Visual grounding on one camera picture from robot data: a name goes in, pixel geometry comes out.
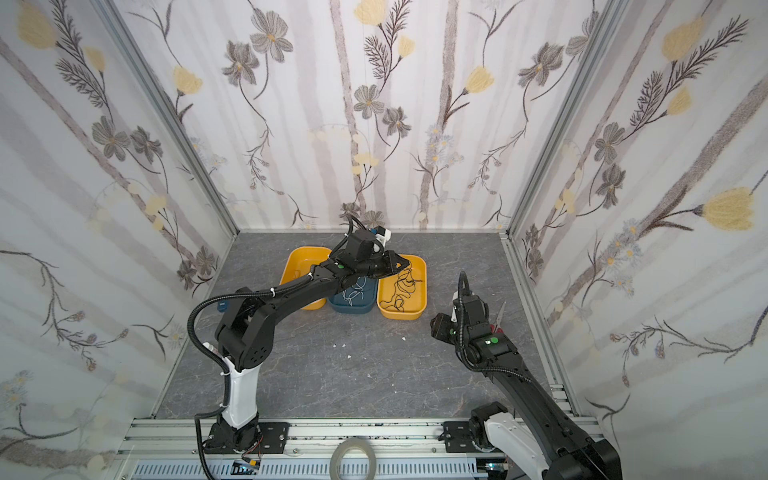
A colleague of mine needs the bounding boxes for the white cable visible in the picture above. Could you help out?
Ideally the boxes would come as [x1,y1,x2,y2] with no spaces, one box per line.
[343,277,372,307]

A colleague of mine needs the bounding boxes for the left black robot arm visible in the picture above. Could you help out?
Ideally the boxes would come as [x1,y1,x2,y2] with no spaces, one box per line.
[186,219,410,456]

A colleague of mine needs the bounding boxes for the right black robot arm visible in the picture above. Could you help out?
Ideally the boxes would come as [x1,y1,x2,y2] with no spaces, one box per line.
[430,292,623,479]

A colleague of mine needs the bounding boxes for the teal plastic tray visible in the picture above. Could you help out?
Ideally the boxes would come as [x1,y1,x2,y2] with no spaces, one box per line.
[328,277,378,315]

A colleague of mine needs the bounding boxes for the left yellow plastic tray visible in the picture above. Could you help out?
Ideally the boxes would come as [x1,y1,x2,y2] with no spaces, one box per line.
[280,246,331,285]

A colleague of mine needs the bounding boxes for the yellow plastic tray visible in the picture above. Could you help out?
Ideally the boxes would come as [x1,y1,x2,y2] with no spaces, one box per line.
[280,246,331,285]
[377,255,428,321]

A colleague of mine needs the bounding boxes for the right yellow plastic tray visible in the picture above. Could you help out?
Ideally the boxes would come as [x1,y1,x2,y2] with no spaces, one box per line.
[377,255,428,321]

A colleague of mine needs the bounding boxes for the tape roll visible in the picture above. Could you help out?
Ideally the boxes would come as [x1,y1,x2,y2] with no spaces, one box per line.
[328,437,378,480]

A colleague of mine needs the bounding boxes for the red handled scissors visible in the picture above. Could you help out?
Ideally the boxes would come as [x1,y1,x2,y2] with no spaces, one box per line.
[490,301,507,334]

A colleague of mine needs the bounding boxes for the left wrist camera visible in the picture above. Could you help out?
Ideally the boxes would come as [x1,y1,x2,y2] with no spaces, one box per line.
[370,225,392,247]

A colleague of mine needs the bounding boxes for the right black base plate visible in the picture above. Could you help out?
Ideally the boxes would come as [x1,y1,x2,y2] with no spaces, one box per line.
[442,419,526,454]

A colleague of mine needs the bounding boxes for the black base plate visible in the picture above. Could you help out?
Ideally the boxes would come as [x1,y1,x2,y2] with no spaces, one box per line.
[442,419,526,454]
[202,422,291,454]

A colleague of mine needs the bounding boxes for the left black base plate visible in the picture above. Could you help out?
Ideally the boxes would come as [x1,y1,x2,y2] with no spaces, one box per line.
[202,422,291,454]

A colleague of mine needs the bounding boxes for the aluminium mounting rail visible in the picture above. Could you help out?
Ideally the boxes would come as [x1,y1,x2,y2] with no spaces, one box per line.
[105,413,555,479]

